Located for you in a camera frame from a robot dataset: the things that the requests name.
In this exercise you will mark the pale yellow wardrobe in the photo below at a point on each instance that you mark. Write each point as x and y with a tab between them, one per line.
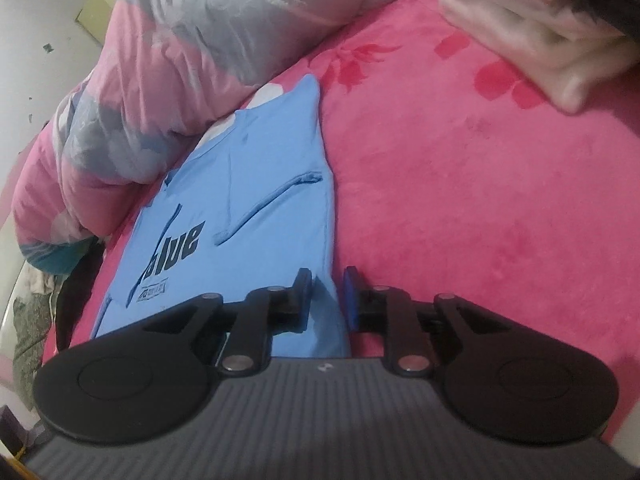
105	5

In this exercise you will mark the pink grey floral quilt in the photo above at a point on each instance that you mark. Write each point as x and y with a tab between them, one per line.
175	60

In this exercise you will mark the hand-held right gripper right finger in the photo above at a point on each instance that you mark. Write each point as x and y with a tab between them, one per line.
350	300

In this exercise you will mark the black garment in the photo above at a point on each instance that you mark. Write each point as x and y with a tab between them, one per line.
77	290

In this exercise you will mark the light pink folded cloth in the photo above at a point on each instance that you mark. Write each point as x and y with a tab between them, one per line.
540	45

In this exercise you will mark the pink floral bed sheet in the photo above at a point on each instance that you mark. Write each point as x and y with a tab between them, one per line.
450	185

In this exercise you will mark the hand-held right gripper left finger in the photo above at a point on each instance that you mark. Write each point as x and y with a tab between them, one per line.
302	292

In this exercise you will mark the floral pillow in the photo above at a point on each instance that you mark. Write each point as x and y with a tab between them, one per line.
32	330

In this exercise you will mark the blue printed t-shirt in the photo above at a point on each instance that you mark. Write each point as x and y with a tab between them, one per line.
270	160

